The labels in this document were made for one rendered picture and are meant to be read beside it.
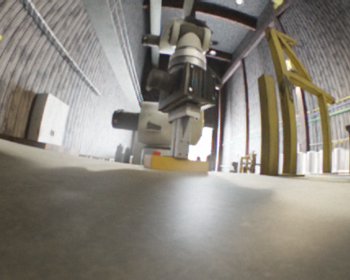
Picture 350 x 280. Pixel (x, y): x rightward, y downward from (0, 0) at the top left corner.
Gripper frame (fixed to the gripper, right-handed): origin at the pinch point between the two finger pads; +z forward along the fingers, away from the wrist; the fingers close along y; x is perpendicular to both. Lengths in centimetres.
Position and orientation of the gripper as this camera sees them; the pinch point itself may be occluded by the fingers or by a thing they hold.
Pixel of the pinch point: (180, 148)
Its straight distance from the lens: 55.6
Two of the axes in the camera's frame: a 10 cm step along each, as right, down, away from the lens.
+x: -8.8, -1.5, -4.6
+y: -4.7, 0.8, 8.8
